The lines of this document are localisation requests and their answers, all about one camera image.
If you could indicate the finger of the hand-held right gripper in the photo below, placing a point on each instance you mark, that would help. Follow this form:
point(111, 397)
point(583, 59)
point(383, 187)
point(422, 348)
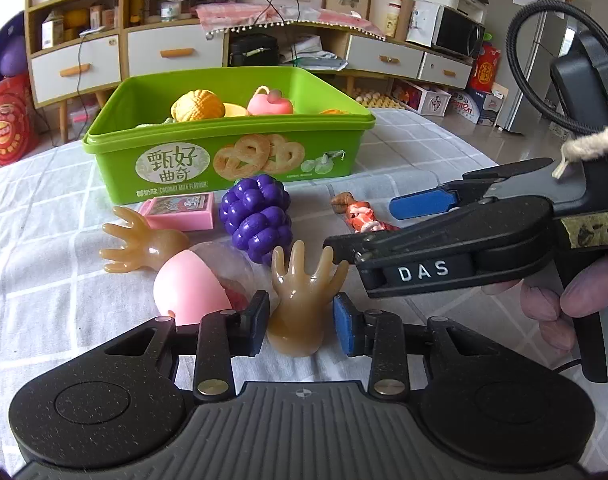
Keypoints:
point(433, 235)
point(423, 204)

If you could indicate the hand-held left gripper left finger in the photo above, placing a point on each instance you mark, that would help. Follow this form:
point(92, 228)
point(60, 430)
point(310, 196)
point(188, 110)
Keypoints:
point(254, 327)

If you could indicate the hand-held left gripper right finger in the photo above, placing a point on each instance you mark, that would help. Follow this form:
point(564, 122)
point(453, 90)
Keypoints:
point(345, 327)

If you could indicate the tan sticky hand toy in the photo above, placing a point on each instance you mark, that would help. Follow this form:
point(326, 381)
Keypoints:
point(296, 305)
point(149, 245)

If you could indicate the pink toy peach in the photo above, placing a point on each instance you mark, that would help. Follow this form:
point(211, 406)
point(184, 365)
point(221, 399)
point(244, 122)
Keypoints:
point(271, 102)

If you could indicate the yellow plastic toy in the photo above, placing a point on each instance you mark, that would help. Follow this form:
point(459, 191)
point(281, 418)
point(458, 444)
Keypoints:
point(235, 110)

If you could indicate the green plastic box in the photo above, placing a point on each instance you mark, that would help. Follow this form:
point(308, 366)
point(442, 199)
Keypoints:
point(114, 160)

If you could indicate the toy corn cob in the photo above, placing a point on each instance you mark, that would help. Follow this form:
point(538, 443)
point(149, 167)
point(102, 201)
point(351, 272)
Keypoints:
point(196, 105)

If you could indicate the person's right hand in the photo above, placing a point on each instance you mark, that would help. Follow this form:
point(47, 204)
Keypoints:
point(548, 310)

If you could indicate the small orange figurine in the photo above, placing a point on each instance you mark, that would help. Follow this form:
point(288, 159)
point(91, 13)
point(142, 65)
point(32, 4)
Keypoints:
point(361, 210)

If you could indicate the pink clear capsule ball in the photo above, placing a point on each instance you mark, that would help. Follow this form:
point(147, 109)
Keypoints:
point(184, 285)

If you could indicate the white cartoon toy box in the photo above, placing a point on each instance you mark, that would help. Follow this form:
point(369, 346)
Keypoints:
point(423, 99)

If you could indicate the blue white carton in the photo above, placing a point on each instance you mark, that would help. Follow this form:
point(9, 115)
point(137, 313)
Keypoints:
point(476, 107)

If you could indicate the purple toy grapes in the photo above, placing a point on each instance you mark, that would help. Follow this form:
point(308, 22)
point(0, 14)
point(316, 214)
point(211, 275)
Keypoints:
point(256, 215)

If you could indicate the yellow egg tray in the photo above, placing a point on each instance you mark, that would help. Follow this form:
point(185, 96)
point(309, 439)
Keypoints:
point(378, 100)

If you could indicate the white cabinet drawer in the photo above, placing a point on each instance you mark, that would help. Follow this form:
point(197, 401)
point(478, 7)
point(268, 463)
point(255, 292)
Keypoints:
point(174, 62)
point(443, 67)
point(383, 50)
point(74, 85)

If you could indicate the pink card box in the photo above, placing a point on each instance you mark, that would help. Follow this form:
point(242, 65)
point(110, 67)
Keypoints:
point(176, 212)

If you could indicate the red gift box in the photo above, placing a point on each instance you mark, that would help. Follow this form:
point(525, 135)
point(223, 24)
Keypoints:
point(485, 67)

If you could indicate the black microwave oven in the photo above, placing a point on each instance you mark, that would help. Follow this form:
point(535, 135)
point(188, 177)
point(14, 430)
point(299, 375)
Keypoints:
point(456, 32)

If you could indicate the grey refrigerator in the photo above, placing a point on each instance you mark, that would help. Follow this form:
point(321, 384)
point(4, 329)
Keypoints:
point(543, 60)

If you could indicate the black bag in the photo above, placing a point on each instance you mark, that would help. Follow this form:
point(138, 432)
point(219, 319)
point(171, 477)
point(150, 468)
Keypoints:
point(251, 50)

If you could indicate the pink tasselled cloth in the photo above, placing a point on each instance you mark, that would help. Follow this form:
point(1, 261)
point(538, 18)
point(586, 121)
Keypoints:
point(284, 16)

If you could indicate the red printed bag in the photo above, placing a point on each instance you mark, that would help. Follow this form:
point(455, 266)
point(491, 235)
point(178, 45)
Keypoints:
point(6, 120)

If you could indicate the wooden cabinet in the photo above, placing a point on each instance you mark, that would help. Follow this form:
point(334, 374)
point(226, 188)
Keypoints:
point(124, 5)

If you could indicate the purple plush toy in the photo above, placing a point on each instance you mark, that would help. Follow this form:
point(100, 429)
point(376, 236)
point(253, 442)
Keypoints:
point(4, 55)

